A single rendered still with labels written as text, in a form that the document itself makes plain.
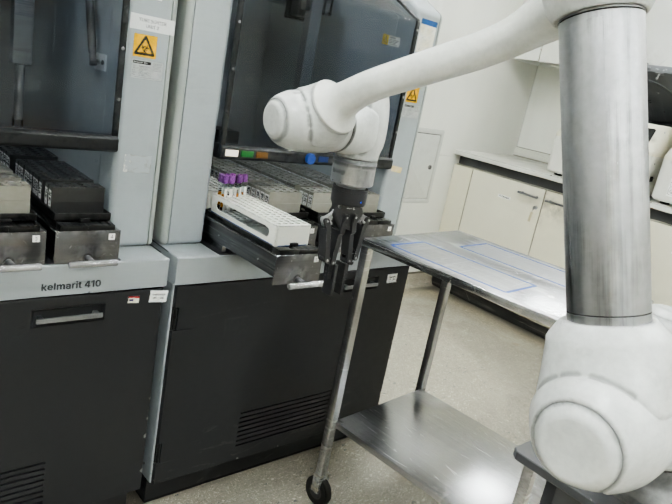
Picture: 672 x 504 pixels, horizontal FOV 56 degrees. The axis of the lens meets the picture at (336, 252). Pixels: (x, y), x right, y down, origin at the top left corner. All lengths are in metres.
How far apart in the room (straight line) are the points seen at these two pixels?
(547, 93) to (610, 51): 3.64
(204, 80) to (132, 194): 0.31
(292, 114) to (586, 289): 0.56
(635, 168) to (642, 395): 0.26
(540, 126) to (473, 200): 0.80
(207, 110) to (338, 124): 0.52
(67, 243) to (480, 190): 2.90
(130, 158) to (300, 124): 0.52
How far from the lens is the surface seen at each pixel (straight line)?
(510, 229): 3.78
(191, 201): 1.59
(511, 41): 1.09
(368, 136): 1.23
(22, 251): 1.38
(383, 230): 1.91
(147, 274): 1.50
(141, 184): 1.52
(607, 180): 0.81
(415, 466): 1.74
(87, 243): 1.42
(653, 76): 3.67
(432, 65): 1.08
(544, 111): 4.46
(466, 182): 3.97
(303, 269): 1.45
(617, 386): 0.80
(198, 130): 1.56
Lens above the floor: 1.21
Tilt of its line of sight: 16 degrees down
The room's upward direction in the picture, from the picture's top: 11 degrees clockwise
